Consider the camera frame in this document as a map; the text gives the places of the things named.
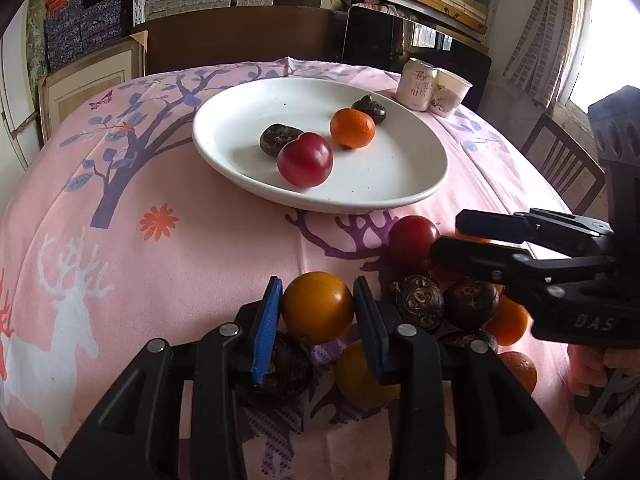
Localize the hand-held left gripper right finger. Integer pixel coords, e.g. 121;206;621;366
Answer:
352;275;583;480

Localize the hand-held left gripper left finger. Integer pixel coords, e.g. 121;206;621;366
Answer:
52;275;286;480

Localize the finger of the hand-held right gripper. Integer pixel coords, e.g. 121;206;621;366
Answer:
455;207;616;261
427;234;613;321

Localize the dark brown water chestnut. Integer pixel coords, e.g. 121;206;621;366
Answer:
437;329;499;356
351;94;387;125
443;279;500;331
237;332;315;403
385;275;445;333
259;123;304;157

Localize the yellow orange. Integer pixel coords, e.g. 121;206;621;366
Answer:
281;271;355;346
335;340;401;408

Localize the orange tangerine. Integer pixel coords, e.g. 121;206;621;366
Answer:
497;351;538;395
330;108;376;150
481;296;531;347

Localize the white oval plate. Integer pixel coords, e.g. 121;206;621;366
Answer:
191;77;449;214

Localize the person's right hand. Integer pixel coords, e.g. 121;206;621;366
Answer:
567;345;640;401

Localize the wooden chair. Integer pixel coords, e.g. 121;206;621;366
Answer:
520;112;607;216

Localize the pink printed tablecloth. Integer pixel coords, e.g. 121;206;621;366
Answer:
0;57;608;480

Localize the white paper cup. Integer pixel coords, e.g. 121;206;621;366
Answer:
428;68;473;119

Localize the white drink can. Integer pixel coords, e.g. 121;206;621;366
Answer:
396;57;439;112

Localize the patterned curtain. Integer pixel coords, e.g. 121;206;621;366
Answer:
502;0;586;108

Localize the bright window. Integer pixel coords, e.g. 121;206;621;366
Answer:
555;0;640;111

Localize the black monitor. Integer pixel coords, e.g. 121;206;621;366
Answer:
341;6;416;68

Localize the stack of flat wooden boxes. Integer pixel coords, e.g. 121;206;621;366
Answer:
390;0;493;43

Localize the pink cloth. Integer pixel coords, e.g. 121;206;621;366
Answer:
350;0;416;21

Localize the brown wooden board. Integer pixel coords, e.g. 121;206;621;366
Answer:
131;6;351;77

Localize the wooden framed picture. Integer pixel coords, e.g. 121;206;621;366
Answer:
37;35;148;143

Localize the row of white patterned boxes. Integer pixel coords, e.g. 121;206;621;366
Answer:
145;0;273;18

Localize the stack of blue patterned boxes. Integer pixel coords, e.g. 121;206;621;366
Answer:
44;0;135;73

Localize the speckled stone slab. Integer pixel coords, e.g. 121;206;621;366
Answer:
25;0;51;91

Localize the black cable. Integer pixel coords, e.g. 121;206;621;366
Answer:
0;427;63;461

